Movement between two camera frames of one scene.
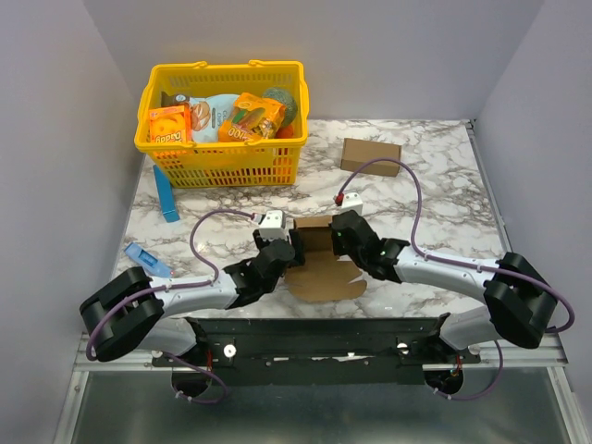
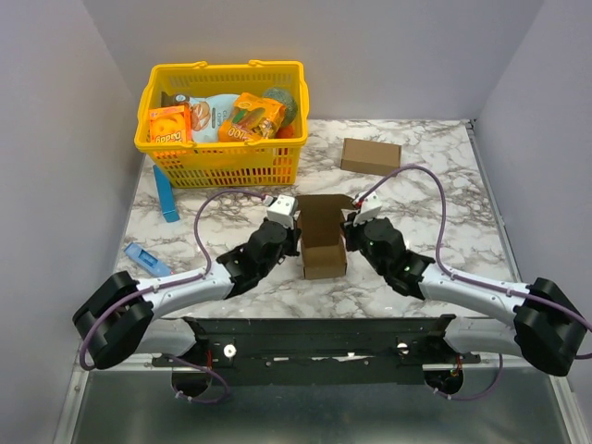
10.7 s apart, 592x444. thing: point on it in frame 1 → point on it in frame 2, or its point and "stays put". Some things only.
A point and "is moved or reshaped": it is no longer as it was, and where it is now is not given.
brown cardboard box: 323,277 is moved or reshaped
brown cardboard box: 356,153 stays put
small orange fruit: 285,132 stays put
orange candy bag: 252,119 stays put
